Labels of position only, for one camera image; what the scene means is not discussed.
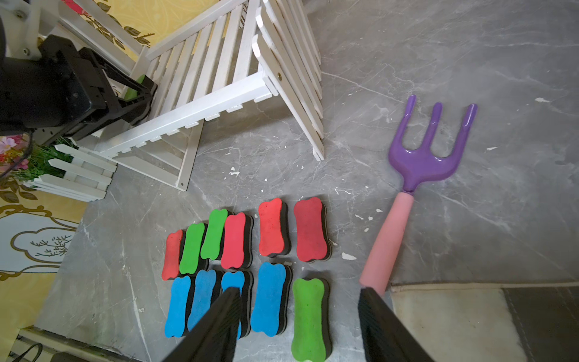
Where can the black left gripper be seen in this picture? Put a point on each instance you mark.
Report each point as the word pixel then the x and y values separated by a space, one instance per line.
pixel 67 89

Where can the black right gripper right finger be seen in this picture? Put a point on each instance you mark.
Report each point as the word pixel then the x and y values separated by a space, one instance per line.
pixel 384 337

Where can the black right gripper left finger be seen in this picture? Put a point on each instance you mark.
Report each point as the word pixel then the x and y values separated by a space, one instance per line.
pixel 214 338

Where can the blue eraser bottom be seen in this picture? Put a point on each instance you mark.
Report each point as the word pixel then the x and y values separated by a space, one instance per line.
pixel 269 311
pixel 243 280
pixel 175 325
pixel 207 289

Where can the green eraser bottom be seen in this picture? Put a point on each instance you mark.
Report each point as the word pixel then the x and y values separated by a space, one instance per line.
pixel 311 336
pixel 132 93

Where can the green eraser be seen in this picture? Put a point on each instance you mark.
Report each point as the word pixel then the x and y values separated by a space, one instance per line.
pixel 213 242
pixel 132 93
pixel 311 336
pixel 191 261

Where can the green eraser top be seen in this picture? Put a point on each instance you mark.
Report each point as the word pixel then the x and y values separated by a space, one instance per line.
pixel 213 242
pixel 191 261

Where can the white slatted wooden shelf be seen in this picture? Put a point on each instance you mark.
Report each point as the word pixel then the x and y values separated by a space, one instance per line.
pixel 233 53

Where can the artificial flowers in white planter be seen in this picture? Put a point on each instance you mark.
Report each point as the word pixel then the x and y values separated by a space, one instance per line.
pixel 62 169

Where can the purple garden fork pink handle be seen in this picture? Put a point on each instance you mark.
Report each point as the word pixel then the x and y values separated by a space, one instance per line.
pixel 416 166

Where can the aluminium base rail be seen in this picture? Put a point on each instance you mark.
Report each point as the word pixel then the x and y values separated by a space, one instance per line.
pixel 34 344

